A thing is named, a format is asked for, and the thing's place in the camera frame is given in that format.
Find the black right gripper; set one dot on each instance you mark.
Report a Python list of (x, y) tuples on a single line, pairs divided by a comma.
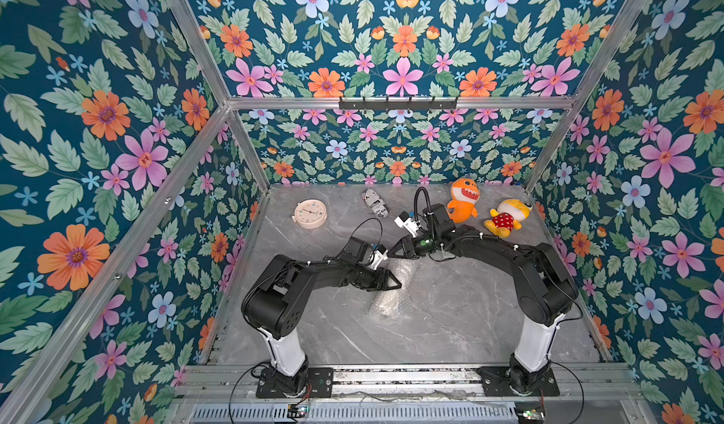
[(412, 244)]

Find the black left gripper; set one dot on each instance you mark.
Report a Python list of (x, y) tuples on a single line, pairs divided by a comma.
[(383, 282)]

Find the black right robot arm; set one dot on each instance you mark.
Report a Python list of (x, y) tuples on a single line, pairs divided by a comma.
[(545, 291)]

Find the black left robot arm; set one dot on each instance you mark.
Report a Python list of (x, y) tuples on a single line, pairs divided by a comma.
[(276, 302)]

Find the silver toy car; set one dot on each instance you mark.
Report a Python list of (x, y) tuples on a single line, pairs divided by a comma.
[(375, 203)]

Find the orange shark plush toy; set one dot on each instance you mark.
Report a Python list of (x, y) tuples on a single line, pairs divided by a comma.
[(465, 195)]

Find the pink round alarm clock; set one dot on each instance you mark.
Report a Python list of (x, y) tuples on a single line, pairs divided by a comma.
[(310, 214)]

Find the yellow shark plush toy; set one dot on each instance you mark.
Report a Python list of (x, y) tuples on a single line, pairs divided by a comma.
[(508, 217)]

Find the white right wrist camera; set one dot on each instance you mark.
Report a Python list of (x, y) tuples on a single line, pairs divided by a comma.
[(409, 223)]

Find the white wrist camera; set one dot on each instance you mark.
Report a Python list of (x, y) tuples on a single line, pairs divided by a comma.
[(409, 223), (379, 254)]

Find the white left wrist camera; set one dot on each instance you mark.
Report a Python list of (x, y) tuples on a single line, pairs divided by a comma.
[(379, 254)]

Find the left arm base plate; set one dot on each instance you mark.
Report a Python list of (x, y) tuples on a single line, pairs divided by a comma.
[(313, 382)]

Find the black hook rail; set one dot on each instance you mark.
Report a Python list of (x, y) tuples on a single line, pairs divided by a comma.
[(399, 103)]

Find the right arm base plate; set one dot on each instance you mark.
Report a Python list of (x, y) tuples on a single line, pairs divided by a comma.
[(516, 381)]

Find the white vented cable duct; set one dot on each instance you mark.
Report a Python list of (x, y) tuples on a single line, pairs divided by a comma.
[(355, 413)]

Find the aluminium mounting rail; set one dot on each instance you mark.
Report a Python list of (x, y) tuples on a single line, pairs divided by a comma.
[(591, 381)]

